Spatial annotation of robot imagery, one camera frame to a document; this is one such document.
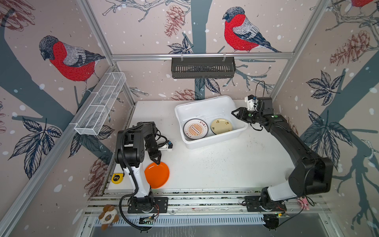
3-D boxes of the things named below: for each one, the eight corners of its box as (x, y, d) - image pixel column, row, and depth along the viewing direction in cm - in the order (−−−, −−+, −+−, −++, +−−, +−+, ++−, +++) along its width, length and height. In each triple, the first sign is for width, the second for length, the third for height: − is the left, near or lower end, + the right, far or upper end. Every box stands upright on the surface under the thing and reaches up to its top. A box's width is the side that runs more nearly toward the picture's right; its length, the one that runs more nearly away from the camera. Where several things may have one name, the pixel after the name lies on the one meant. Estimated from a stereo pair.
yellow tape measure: (111, 183, 83) (109, 182, 81) (114, 174, 86) (112, 173, 84) (121, 183, 83) (119, 182, 81) (124, 174, 86) (122, 173, 84)
